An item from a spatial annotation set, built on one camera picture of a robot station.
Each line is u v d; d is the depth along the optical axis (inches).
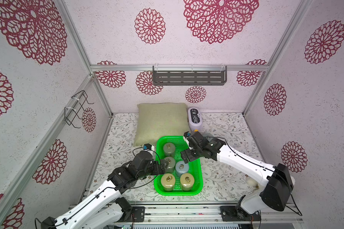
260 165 17.9
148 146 26.0
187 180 29.9
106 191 18.4
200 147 23.5
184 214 29.4
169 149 35.3
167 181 29.9
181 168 31.9
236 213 25.9
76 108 30.7
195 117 41.0
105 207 18.6
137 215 29.0
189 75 37.2
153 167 25.1
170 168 32.8
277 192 16.2
